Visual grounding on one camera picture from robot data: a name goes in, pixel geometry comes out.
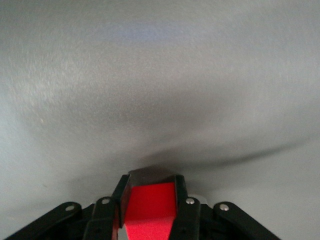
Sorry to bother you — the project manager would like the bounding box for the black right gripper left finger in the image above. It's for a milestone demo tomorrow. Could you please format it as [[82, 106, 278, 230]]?
[[4, 174, 132, 240]]

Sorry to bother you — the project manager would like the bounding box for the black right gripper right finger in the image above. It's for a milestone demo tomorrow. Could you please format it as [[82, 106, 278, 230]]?
[[171, 174, 285, 240]]

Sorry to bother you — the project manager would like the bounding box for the small red cube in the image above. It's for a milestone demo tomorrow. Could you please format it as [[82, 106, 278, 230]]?
[[123, 181, 178, 240]]

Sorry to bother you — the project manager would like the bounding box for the dark grey table mat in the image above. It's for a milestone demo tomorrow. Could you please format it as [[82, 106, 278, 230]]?
[[0, 0, 320, 240]]

